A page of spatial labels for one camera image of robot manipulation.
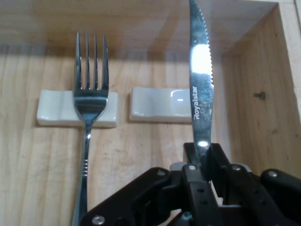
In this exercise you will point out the white ceramic cutlery rest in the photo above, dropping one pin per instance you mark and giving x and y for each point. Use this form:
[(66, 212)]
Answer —
[(51, 108), (160, 106)]

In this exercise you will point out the steel fork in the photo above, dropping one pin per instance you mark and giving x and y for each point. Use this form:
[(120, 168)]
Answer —
[(90, 106)]

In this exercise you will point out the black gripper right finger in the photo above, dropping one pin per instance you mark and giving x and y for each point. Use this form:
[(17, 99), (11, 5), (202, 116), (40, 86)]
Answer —
[(247, 193)]

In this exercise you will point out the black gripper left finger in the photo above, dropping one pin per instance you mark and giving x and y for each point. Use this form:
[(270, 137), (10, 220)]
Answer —
[(131, 195)]

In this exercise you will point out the steel table knife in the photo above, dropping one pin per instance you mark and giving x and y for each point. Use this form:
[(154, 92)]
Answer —
[(202, 82)]

